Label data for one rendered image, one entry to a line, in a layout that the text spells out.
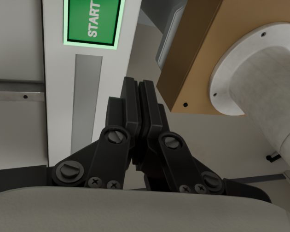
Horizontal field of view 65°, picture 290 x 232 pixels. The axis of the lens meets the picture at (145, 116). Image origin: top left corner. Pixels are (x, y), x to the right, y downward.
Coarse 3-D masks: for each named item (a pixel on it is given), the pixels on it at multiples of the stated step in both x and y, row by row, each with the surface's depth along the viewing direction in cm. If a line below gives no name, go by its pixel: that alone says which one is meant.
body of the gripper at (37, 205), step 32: (0, 192) 6; (32, 192) 6; (64, 192) 6; (96, 192) 6; (128, 192) 6; (160, 192) 7; (0, 224) 5; (32, 224) 5; (64, 224) 5; (96, 224) 5; (128, 224) 6; (160, 224) 6; (192, 224) 6; (224, 224) 6; (256, 224) 7; (288, 224) 7
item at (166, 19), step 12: (144, 0) 72; (156, 0) 63; (168, 0) 58; (180, 0) 54; (144, 12) 119; (156, 12) 64; (168, 12) 57; (180, 12) 40; (156, 24) 67; (168, 24) 42; (168, 36) 42; (168, 48) 44; (156, 60) 46
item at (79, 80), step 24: (48, 0) 21; (48, 24) 22; (48, 48) 24; (72, 48) 24; (96, 48) 25; (120, 48) 26; (48, 72) 25; (72, 72) 26; (96, 72) 28; (120, 72) 28; (48, 96) 27; (72, 96) 28; (96, 96) 30; (48, 120) 30; (72, 120) 31; (96, 120) 32; (48, 144) 32; (72, 144) 34
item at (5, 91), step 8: (0, 88) 37; (8, 88) 38; (16, 88) 38; (24, 88) 39; (32, 88) 39; (40, 88) 40; (0, 96) 37; (8, 96) 38; (16, 96) 38; (24, 96) 38; (32, 96) 39; (40, 96) 39
